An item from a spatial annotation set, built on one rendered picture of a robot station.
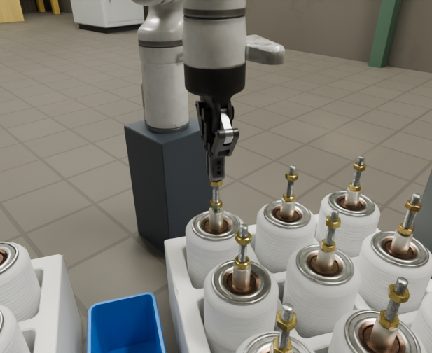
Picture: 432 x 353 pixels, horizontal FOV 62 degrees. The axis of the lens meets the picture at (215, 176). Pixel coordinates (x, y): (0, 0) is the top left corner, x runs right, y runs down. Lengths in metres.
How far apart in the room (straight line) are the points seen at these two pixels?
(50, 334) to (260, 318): 0.28
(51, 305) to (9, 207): 0.64
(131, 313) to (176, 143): 0.33
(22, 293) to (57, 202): 0.60
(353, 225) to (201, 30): 0.38
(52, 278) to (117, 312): 0.12
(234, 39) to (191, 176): 0.44
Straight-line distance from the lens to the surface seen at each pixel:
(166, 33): 0.70
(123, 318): 0.68
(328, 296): 0.49
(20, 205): 1.19
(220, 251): 0.53
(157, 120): 0.75
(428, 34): 2.86
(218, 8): 0.41
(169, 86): 0.72
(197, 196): 0.83
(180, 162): 0.76
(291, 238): 0.56
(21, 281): 0.57
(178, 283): 0.57
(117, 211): 1.06
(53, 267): 0.65
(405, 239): 0.56
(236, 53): 0.42
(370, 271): 0.56
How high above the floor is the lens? 0.59
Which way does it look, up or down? 30 degrees down
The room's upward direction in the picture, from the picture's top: straight up
